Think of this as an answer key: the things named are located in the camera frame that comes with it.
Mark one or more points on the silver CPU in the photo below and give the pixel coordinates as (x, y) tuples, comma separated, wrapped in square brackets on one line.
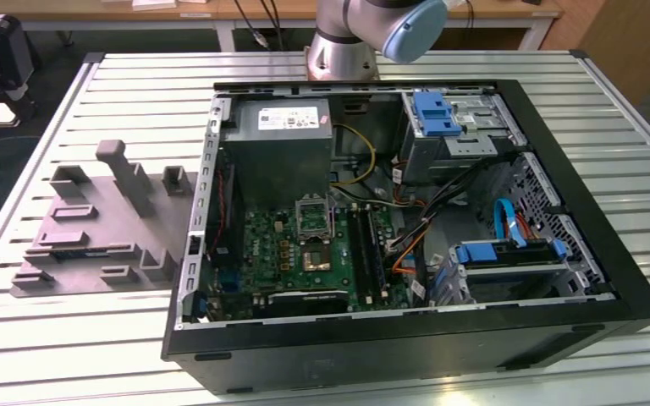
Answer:
[(0, 115)]

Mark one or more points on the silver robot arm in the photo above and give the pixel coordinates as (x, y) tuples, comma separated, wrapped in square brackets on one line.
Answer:
[(336, 55)]

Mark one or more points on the CPU socket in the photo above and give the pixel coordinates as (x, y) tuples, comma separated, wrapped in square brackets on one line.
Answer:
[(316, 260)]

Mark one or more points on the white box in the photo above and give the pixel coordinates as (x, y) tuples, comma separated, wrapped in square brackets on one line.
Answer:
[(154, 4)]

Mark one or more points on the grey parts rack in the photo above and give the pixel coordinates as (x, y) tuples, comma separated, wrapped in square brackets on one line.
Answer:
[(110, 228)]

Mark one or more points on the RAM stick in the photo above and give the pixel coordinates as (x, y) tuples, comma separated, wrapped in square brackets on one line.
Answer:
[(78, 254)]

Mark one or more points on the grey power supply unit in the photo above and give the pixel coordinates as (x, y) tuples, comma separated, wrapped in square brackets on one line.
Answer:
[(278, 156)]

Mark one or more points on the blue case clip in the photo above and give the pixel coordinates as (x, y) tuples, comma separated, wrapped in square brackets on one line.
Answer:
[(333, 174)]

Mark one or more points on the blue VGA port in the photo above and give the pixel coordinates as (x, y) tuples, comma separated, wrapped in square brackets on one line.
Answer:
[(200, 308)]

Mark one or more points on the metal locking lever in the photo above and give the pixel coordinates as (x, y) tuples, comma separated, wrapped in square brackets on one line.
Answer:
[(331, 222)]

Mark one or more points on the green motherboard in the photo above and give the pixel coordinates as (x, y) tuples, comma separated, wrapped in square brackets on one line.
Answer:
[(278, 279)]

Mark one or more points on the black RAM slot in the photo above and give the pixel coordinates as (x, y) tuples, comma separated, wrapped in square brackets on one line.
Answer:
[(373, 254), (364, 254), (357, 254), (380, 254)]

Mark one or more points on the blue plastic drive caddy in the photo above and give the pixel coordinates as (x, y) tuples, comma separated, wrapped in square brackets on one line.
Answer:
[(431, 114)]

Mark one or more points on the silver metal disk bay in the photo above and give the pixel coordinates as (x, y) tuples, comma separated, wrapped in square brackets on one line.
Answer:
[(471, 146), (522, 267)]

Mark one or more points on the wooden desk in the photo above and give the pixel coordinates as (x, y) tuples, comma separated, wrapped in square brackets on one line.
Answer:
[(499, 12)]

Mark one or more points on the black PC case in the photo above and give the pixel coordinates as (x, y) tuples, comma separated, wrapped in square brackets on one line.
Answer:
[(359, 359)]

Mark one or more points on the hard disk in blue carrier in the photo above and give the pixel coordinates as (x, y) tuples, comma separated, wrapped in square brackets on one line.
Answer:
[(476, 253)]

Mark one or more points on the wooden cabinet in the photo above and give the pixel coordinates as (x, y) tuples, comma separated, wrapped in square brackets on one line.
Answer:
[(630, 42)]

